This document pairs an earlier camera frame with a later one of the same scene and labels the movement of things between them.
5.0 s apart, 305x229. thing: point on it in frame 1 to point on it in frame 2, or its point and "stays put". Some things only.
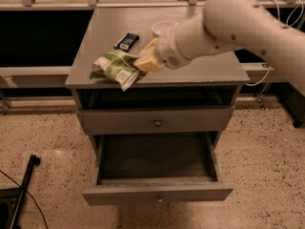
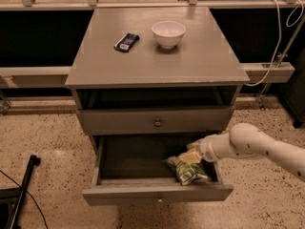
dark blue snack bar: (127, 42) stays put
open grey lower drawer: (156, 168) stays put
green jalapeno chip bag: (117, 66) to (187, 173)
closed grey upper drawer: (153, 121) stays put
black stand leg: (11, 198) stays put
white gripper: (167, 52) to (204, 147)
